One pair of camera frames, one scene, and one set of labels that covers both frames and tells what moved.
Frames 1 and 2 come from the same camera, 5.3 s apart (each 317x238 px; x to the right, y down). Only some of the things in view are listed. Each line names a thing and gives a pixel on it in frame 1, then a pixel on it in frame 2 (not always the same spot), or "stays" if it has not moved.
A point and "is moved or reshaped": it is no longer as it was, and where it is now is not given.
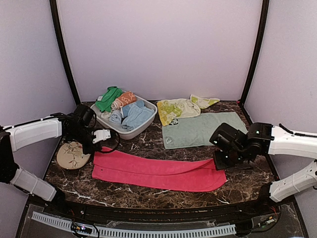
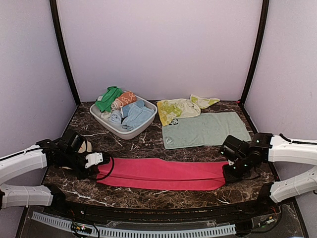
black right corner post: (264, 23) stays
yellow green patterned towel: (172, 109) stays
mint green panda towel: (196, 130) stays
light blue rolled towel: (134, 113) stays
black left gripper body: (80, 136) → (71, 161)
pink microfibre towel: (156, 172) is moved or reshaped
